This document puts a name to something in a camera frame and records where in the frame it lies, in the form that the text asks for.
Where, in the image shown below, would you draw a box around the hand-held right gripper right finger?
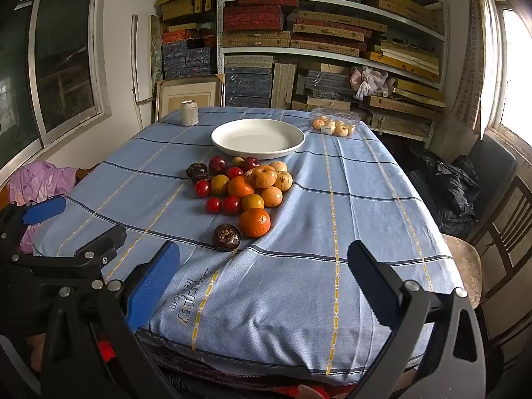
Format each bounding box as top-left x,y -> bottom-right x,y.
347,240 -> 488,399

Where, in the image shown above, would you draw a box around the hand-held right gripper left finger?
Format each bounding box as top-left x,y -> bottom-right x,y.
41,240 -> 181,399

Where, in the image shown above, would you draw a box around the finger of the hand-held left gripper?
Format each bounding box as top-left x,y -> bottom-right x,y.
10,224 -> 127,269
0,195 -> 67,254

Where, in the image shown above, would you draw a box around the orange mandarin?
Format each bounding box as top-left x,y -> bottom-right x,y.
227,176 -> 255,199
238,207 -> 272,239

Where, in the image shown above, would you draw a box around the yellow cherry tomato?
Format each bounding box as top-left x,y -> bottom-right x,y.
241,194 -> 265,212
210,174 -> 230,196

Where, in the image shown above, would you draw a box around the pale orange round fruit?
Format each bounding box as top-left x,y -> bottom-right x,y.
260,186 -> 284,208

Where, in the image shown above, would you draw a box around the speckled yellow fruit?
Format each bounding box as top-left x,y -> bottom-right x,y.
273,171 -> 294,192

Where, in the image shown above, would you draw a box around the white oval plate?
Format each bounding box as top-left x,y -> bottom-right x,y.
210,118 -> 306,160

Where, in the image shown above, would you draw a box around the blue checked tablecloth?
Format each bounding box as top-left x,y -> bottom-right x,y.
32,107 -> 465,385

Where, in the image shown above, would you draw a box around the black jacket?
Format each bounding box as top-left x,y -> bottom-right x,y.
409,143 -> 485,237

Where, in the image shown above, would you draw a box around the brown wooden chair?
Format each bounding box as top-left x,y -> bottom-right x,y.
441,175 -> 532,341

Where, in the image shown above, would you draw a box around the white framed sliding window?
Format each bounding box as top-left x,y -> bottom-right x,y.
0,0 -> 112,184

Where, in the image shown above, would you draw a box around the white drink can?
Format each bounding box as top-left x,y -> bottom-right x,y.
181,100 -> 200,126

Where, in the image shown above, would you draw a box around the pile of small packaged peaches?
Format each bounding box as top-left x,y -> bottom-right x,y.
313,119 -> 355,136

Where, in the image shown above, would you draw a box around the dark grey upholstered chair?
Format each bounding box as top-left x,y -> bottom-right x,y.
465,133 -> 520,242

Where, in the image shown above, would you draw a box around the long white bar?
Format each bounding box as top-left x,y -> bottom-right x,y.
131,14 -> 155,129

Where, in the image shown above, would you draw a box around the mottled green board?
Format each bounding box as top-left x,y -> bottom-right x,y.
150,14 -> 164,84

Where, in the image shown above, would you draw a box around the pile of blue and yellow boxes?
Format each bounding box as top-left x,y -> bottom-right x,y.
156,0 -> 219,81

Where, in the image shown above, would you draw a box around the pink crumpled cloth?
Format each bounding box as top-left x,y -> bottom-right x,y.
349,66 -> 395,100

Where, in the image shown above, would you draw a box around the white metal shelf rack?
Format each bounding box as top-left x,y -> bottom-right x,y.
217,0 -> 450,150

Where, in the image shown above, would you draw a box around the brown patterned curtain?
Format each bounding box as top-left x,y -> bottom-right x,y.
451,0 -> 499,140

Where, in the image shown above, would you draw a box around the bright wooden framed window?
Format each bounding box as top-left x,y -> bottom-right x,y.
484,0 -> 532,150

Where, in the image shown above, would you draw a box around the stacks of flat patterned boxes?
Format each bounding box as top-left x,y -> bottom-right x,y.
223,0 -> 447,138

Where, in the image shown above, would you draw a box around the wooden picture frame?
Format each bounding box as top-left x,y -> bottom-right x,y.
155,74 -> 226,121

